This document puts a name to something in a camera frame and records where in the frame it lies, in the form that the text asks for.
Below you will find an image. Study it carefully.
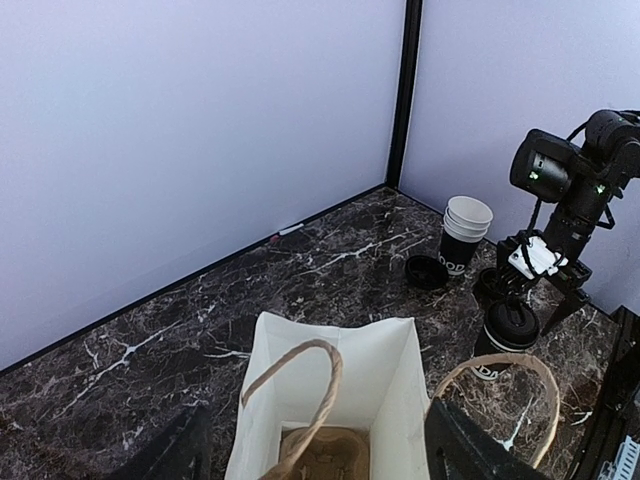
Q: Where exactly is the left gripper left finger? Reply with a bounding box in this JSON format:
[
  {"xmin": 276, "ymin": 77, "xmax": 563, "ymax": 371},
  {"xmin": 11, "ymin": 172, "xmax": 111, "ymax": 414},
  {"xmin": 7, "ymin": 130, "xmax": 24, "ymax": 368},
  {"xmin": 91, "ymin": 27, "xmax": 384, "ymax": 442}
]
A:
[{"xmin": 107, "ymin": 406, "xmax": 211, "ymax": 479}]

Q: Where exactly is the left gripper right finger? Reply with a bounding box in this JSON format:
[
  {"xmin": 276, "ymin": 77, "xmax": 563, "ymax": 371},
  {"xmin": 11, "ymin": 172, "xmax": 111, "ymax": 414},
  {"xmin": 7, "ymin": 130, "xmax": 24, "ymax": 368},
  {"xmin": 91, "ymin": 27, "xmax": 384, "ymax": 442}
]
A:
[{"xmin": 424, "ymin": 398, "xmax": 546, "ymax": 480}]

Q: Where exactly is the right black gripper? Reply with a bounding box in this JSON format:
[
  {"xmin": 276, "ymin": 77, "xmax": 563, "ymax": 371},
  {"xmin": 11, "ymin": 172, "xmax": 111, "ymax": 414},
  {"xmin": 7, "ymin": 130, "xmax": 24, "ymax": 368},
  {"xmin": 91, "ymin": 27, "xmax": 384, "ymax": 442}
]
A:
[{"xmin": 495, "ymin": 232, "xmax": 592, "ymax": 336}]

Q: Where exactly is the single black paper coffee cup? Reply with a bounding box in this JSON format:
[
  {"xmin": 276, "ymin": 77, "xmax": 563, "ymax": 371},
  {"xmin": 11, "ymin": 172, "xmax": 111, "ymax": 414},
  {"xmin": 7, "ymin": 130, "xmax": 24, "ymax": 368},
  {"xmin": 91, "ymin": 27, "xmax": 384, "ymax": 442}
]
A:
[{"xmin": 472, "ymin": 329, "xmax": 531, "ymax": 382}]

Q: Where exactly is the stack of white paper cups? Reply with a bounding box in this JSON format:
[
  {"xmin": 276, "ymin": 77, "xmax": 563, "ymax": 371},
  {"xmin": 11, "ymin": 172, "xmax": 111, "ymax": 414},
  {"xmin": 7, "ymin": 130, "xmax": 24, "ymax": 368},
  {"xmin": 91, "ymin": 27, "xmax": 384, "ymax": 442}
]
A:
[{"xmin": 438, "ymin": 196, "xmax": 494, "ymax": 276}]

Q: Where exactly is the cream paper bag with handles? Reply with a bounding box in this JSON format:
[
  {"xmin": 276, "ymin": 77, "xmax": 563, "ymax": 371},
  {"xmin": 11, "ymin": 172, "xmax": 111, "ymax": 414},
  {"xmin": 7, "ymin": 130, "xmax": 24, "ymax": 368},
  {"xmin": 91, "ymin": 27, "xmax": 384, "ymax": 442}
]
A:
[{"xmin": 225, "ymin": 312, "xmax": 560, "ymax": 479}]

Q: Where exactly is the stack of black coffee lids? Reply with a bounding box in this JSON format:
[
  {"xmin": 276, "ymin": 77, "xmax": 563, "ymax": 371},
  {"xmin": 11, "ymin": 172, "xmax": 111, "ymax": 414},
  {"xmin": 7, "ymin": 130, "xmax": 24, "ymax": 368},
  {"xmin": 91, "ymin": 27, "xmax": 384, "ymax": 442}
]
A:
[{"xmin": 473, "ymin": 268, "xmax": 509, "ymax": 303}]

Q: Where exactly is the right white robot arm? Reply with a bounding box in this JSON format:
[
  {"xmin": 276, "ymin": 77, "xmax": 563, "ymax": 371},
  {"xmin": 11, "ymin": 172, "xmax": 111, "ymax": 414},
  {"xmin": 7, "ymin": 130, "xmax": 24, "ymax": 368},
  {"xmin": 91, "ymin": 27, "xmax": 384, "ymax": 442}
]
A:
[{"xmin": 494, "ymin": 109, "xmax": 639, "ymax": 334}]

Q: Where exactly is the loose black coffee lid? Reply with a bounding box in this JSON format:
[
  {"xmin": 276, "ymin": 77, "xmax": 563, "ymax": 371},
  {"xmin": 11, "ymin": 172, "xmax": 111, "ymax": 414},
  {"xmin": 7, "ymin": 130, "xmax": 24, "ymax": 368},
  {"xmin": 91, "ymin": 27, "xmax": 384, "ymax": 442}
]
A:
[{"xmin": 404, "ymin": 255, "xmax": 449, "ymax": 291}]

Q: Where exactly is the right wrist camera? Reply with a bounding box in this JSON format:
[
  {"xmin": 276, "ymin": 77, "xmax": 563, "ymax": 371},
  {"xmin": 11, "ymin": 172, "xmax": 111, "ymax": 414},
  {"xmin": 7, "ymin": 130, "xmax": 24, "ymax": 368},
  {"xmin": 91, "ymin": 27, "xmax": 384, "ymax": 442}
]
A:
[{"xmin": 507, "ymin": 236, "xmax": 569, "ymax": 280}]

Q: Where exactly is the black front frame rail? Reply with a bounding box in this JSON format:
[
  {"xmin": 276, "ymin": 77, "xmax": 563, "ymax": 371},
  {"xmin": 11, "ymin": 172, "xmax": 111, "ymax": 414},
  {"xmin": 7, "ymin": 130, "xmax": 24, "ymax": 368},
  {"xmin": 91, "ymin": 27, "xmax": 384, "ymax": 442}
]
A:
[{"xmin": 565, "ymin": 306, "xmax": 639, "ymax": 479}]

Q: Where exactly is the grey slotted cable duct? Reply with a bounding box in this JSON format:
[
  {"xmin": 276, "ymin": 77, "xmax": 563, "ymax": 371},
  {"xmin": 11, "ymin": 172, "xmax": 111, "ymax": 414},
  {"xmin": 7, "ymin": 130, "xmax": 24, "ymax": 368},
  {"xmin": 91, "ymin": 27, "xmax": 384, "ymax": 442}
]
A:
[{"xmin": 598, "ymin": 435, "xmax": 639, "ymax": 480}]

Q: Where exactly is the right black corner post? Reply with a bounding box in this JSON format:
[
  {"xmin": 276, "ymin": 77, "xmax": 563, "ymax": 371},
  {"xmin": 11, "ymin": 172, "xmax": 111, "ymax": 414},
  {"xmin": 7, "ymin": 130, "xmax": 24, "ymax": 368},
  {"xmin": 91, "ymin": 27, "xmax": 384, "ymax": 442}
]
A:
[{"xmin": 385, "ymin": 0, "xmax": 424, "ymax": 190}]

